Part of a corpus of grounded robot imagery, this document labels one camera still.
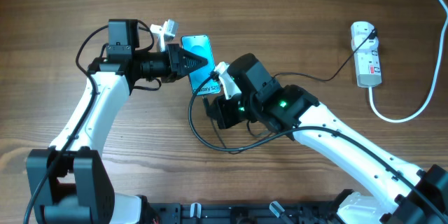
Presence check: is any black USB charging cable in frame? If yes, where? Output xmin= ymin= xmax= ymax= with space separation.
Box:
xmin=202 ymin=27 xmax=379 ymax=155

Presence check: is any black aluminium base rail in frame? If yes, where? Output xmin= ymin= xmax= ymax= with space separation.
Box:
xmin=139 ymin=202 xmax=342 ymax=224

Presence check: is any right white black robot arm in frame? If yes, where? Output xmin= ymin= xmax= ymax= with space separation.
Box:
xmin=208 ymin=53 xmax=447 ymax=223

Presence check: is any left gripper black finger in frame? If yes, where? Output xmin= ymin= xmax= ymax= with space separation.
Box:
xmin=179 ymin=48 xmax=208 ymax=70
xmin=178 ymin=65 xmax=206 ymax=80

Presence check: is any white power strip cord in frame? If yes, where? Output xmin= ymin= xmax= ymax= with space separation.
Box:
xmin=367 ymin=0 xmax=448 ymax=124

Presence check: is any teal screen Galaxy smartphone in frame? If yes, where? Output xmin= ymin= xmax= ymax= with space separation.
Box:
xmin=181 ymin=34 xmax=221 ymax=96

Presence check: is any white power strip socket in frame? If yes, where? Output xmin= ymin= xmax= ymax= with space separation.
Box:
xmin=351 ymin=21 xmax=382 ymax=88

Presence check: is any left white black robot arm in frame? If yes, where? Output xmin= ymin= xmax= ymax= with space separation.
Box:
xmin=24 ymin=19 xmax=208 ymax=223

